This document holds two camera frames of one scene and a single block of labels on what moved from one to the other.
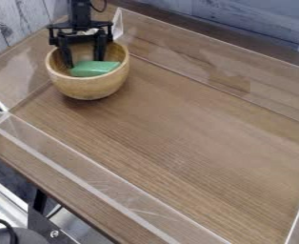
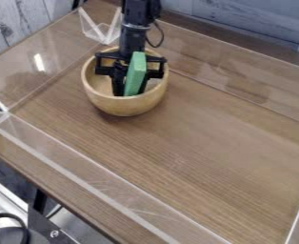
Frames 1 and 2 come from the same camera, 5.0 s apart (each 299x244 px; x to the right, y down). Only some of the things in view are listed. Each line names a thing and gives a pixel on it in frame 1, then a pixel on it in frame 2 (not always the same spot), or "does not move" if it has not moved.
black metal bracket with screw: (42, 226) does not move
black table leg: (40, 202) does not move
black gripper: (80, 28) to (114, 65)
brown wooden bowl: (94, 86) to (121, 105)
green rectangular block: (92, 69) to (136, 73)
